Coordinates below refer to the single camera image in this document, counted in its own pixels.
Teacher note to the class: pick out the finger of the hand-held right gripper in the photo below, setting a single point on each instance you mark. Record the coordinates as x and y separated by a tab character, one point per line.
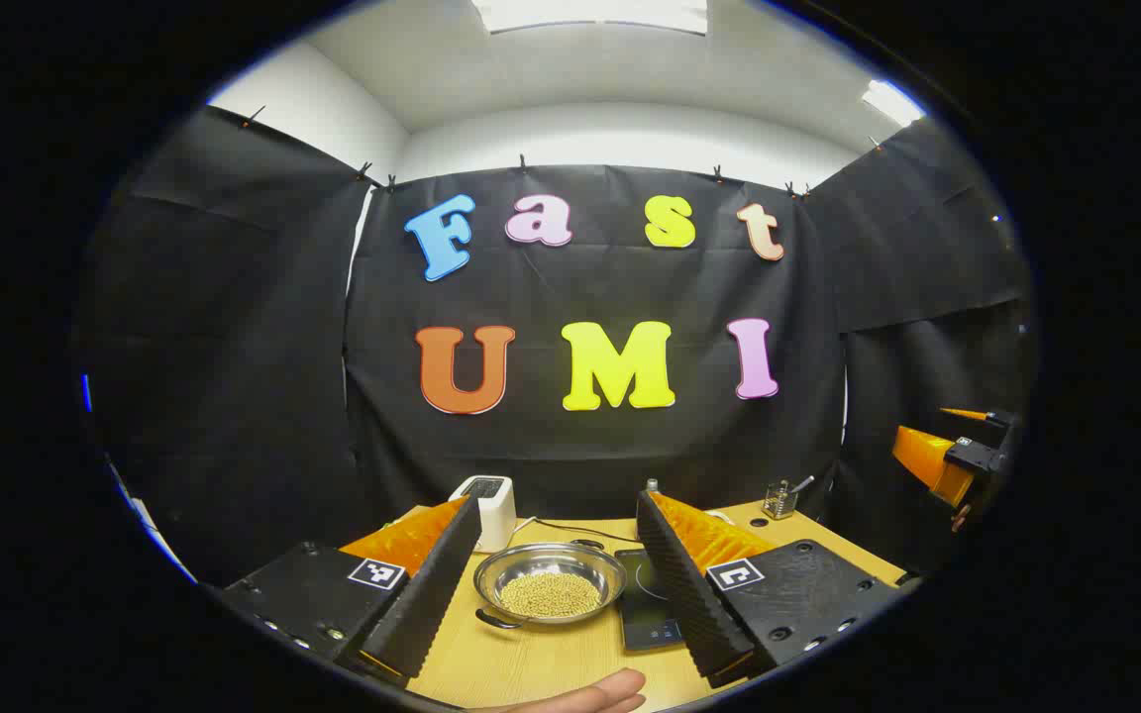
927	460
962	413

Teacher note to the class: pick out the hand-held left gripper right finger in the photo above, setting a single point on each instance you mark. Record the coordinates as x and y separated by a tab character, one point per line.
679	584

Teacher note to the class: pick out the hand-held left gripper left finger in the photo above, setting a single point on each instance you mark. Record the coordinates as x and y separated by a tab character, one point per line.
432	594

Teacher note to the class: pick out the black induction cooktop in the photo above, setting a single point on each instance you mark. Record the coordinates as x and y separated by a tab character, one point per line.
645	619

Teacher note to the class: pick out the white toaster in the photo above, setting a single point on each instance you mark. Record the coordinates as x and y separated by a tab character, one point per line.
496	510

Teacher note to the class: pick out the pile of soybeans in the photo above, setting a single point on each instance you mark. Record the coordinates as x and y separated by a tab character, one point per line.
551	594

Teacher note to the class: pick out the black backdrop cloth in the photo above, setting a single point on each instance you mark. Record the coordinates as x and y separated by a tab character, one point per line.
580	446

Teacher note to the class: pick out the ceiling light panel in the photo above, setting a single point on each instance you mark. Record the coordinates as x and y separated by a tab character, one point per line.
590	15
892	102

